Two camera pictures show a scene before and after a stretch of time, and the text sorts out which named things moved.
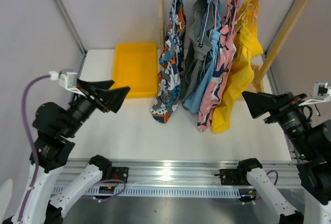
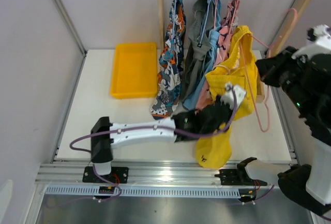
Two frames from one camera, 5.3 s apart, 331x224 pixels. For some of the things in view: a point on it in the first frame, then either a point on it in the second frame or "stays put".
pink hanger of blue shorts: x=216 y=1 stays put
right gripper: x=279 y=104 -> x=269 y=68
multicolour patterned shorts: x=166 y=99 stays put
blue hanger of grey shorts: x=207 y=10 stays put
